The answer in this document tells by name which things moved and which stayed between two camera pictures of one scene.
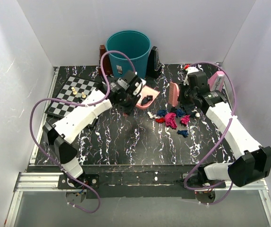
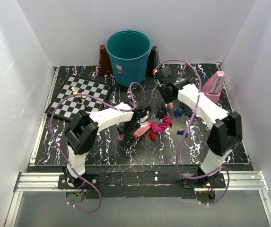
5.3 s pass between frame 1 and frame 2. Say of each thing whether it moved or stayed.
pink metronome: stayed
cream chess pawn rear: stayed
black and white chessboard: stayed
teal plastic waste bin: stayed
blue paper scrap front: stayed
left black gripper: moved
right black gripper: moved
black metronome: stayed
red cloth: moved
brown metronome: stayed
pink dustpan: moved
